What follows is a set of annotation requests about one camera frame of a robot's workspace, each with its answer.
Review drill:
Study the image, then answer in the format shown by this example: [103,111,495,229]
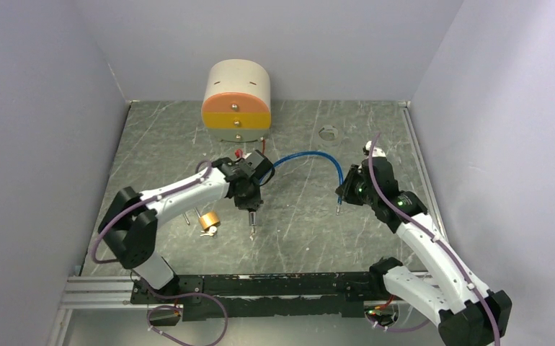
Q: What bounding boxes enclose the blue cable lock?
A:
[248,151,344,240]

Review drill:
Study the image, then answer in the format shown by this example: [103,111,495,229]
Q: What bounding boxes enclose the brass padlock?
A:
[194,208,221,231]

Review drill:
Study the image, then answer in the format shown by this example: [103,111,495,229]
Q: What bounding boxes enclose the padlock keys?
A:
[201,226,218,237]

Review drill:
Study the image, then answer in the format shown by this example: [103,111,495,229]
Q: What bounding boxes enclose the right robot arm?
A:
[335,156,512,345]

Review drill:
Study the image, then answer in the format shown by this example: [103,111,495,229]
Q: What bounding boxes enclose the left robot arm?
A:
[90,150,275,303]

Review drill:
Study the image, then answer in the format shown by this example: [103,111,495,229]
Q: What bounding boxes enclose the beige drawer cabinet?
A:
[201,59,272,143]

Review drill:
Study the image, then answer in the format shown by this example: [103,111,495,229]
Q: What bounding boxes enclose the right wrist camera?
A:
[363,141,386,159]

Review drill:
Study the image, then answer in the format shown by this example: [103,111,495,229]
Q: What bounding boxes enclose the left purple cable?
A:
[90,159,214,265]

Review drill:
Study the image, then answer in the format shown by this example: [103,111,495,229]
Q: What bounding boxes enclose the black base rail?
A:
[130,272,391,321]

